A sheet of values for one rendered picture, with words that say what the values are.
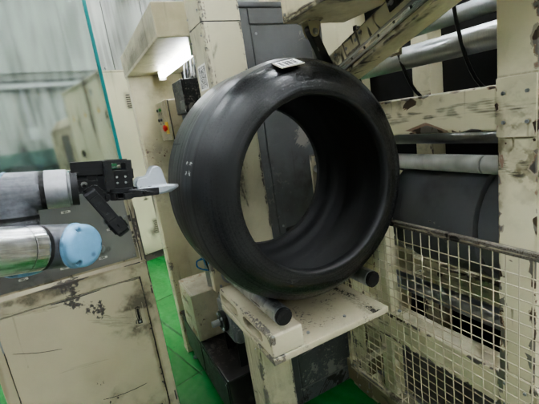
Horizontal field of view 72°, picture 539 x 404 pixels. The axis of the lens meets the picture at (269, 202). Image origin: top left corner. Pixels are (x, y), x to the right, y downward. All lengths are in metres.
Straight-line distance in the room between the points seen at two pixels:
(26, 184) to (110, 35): 10.01
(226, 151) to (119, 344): 1.05
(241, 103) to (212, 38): 0.44
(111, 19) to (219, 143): 10.17
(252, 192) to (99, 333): 0.80
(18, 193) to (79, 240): 0.17
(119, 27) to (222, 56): 9.74
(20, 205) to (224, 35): 0.73
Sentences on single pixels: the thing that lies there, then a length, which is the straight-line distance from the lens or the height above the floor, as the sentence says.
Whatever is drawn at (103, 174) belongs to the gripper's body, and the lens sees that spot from 0.82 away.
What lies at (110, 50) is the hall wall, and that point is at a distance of 10.65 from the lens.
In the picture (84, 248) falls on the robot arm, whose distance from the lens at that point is 0.70.
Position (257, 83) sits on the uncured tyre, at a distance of 0.82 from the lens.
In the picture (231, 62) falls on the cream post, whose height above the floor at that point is 1.54.
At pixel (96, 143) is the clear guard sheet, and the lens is 1.48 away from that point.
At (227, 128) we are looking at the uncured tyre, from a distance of 0.77.
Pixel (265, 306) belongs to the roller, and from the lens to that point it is 0.95.
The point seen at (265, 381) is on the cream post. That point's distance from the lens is 1.48.
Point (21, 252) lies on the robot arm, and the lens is 0.66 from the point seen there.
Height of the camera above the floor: 1.36
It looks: 13 degrees down
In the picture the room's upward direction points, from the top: 8 degrees counter-clockwise
